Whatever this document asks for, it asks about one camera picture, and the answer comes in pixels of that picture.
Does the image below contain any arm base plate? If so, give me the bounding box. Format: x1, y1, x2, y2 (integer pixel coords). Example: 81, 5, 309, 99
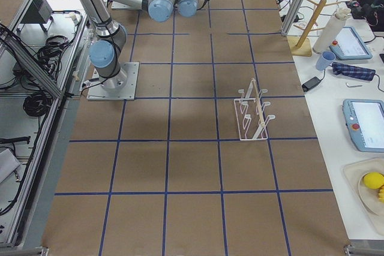
86, 62, 140, 101

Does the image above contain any upper teach pendant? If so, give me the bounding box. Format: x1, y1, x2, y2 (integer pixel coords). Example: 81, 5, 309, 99
329, 26, 372, 60

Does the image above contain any blue cup on desk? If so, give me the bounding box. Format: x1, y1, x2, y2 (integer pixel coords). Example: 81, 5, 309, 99
316, 51, 336, 71

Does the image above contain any wooden mug tree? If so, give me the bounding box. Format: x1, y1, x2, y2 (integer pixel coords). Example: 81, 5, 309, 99
287, 0, 339, 57

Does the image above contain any white wire cup rack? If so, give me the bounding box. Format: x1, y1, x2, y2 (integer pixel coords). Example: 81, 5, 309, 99
233, 78, 275, 141

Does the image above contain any black power adapter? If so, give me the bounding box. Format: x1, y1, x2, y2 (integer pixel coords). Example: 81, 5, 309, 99
301, 77, 322, 92

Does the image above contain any teach pendant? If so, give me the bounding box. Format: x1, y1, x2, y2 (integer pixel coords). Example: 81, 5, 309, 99
329, 26, 372, 60
343, 99, 383, 153

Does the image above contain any lower teach pendant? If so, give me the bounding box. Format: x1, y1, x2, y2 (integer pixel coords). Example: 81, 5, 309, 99
343, 99, 383, 153

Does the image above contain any yellow lemon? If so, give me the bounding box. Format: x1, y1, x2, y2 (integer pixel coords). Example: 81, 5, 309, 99
362, 172, 384, 189

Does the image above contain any beige tray on desk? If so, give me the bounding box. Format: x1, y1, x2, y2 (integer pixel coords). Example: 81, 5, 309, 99
343, 158, 383, 216

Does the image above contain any plaid blue cloth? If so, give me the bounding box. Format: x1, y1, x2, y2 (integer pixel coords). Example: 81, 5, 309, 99
331, 62, 376, 82

